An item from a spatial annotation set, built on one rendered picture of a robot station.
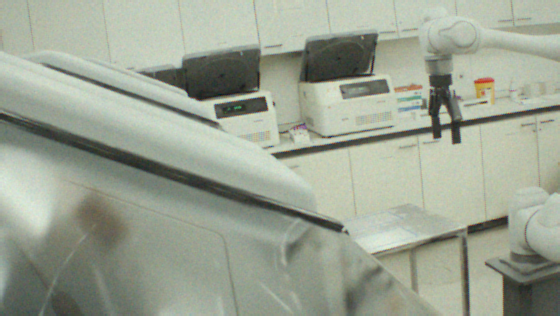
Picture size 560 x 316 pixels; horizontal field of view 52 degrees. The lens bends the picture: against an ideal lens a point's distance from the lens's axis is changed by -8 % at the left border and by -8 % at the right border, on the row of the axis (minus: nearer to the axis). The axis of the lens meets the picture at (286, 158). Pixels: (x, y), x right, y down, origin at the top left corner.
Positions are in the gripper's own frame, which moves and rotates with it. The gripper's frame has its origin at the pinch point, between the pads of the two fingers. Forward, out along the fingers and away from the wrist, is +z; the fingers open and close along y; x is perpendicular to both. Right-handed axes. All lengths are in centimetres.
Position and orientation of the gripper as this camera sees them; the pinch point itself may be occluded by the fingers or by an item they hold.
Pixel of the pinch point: (446, 137)
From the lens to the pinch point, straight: 198.3
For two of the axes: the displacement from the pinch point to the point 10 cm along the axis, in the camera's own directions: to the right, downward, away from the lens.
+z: 1.3, 9.7, 1.8
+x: -9.7, 1.7, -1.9
